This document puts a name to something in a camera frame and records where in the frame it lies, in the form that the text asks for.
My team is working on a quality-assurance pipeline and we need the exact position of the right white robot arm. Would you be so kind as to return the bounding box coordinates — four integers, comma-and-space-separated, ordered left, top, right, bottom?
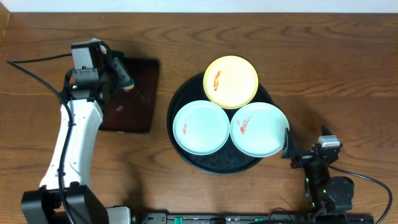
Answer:
281, 125, 354, 223

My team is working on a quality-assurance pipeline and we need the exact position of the round black serving tray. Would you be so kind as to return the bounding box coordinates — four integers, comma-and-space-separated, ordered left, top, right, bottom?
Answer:
167, 72, 262, 174

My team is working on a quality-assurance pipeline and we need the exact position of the green yellow sponge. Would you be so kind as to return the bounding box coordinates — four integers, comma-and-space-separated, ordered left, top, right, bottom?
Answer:
112, 50, 136, 91

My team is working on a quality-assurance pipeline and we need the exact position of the left black cable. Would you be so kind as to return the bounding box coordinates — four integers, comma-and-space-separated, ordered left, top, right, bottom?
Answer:
6, 53, 77, 224

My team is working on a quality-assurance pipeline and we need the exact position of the yellow plate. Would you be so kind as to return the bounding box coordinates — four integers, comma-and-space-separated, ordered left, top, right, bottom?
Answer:
203, 55, 259, 109

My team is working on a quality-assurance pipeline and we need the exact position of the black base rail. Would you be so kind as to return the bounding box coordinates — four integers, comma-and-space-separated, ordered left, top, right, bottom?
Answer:
131, 212, 375, 224

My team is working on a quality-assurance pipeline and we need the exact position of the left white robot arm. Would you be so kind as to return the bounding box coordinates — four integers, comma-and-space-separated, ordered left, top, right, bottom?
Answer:
21, 39, 133, 223

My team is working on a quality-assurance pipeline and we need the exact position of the light blue plate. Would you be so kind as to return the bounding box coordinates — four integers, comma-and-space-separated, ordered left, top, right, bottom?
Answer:
172, 100, 230, 156
230, 102, 290, 157

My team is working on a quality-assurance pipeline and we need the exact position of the dark rectangular tray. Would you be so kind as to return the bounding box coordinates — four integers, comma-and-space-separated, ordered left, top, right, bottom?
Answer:
99, 57, 160, 133

